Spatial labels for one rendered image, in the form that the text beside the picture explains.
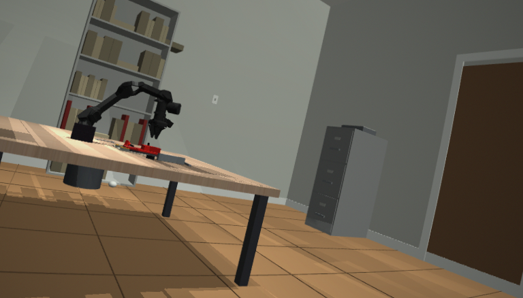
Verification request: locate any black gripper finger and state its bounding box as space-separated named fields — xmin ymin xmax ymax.
xmin=154 ymin=125 xmax=165 ymax=139
xmin=149 ymin=125 xmax=155 ymax=138

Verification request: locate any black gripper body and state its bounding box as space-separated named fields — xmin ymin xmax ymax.
xmin=148 ymin=110 xmax=168 ymax=128

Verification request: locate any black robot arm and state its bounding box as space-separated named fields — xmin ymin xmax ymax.
xmin=78 ymin=81 xmax=181 ymax=126

